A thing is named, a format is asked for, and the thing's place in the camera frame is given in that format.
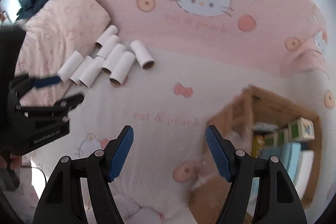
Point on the person's left hand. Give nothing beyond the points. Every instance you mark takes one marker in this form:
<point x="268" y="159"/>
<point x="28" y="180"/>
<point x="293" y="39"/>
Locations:
<point x="11" y="161"/>

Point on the pink printed pillow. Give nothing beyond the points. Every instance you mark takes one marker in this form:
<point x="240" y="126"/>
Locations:
<point x="65" y="16"/>

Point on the brown cardboard box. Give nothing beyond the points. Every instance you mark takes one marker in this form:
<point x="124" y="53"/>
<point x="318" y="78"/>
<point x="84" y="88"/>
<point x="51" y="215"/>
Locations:
<point x="275" y="106"/>

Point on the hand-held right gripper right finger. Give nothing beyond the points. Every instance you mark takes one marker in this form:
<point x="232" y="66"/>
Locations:
<point x="218" y="153"/>

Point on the light blue packet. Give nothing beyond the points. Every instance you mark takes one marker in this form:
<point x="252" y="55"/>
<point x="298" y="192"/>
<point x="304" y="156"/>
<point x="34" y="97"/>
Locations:
<point x="283" y="158"/>

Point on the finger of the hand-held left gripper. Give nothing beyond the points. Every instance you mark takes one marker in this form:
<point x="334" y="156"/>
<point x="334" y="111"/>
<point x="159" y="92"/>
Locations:
<point x="71" y="102"/>
<point x="47" y="82"/>

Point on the printed cube box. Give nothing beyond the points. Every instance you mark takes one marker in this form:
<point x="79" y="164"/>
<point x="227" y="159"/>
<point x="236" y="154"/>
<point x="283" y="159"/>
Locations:
<point x="304" y="129"/>

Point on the pile of white tubes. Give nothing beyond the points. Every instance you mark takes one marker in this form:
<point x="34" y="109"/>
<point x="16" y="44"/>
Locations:
<point x="143" y="53"/>

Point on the pink cat printed blanket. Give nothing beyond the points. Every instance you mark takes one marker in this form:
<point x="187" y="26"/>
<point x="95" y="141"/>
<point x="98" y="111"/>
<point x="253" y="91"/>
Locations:
<point x="183" y="69"/>

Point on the green and white box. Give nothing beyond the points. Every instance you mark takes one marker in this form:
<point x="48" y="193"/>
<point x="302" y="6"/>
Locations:
<point x="282" y="136"/>

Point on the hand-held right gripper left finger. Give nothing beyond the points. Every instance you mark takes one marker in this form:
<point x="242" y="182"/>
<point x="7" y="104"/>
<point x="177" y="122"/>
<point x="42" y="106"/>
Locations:
<point x="120" y="153"/>

